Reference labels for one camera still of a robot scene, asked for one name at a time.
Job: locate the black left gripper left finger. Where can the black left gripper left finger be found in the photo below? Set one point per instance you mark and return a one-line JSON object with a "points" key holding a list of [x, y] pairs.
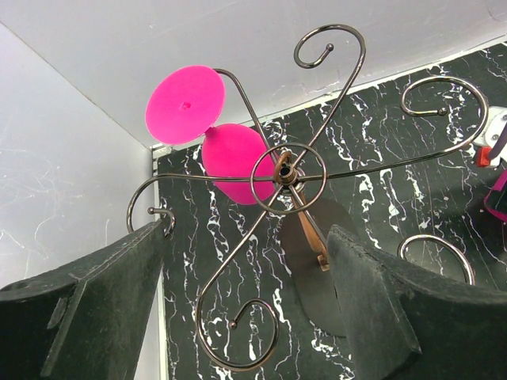
{"points": [[86, 319]]}

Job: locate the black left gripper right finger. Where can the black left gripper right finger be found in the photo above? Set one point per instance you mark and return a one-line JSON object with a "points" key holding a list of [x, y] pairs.
{"points": [[405, 322]]}

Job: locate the pink wine glass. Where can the pink wine glass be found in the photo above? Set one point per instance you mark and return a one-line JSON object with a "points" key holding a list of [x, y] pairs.
{"points": [[186, 105], [495, 201]]}

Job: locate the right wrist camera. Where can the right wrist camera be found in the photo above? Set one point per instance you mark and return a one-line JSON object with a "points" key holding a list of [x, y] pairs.
{"points": [[486, 155]]}

